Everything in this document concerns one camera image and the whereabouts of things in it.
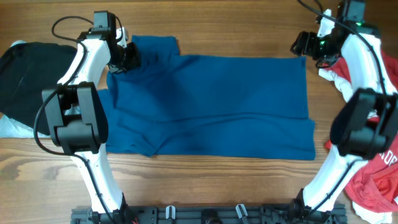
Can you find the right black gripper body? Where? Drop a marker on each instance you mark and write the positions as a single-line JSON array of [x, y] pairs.
[[301, 43]]

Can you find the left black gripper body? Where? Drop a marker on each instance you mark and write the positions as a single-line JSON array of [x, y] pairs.
[[131, 56]]

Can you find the blue polo shirt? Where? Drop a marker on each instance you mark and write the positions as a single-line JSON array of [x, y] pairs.
[[177, 104]]

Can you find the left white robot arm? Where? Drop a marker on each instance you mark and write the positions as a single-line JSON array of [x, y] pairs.
[[78, 124]]

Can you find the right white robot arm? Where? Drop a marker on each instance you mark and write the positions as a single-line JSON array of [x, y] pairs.
[[365, 127]]

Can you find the black folded garment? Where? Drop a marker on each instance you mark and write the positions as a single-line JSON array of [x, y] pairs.
[[62, 58]]

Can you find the light grey folded garment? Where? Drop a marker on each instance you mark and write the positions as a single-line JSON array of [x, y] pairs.
[[12, 129]]

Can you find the red and white jersey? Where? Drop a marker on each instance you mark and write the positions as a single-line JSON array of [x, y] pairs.
[[373, 189]]

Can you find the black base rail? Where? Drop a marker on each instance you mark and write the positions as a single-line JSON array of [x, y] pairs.
[[264, 214]]

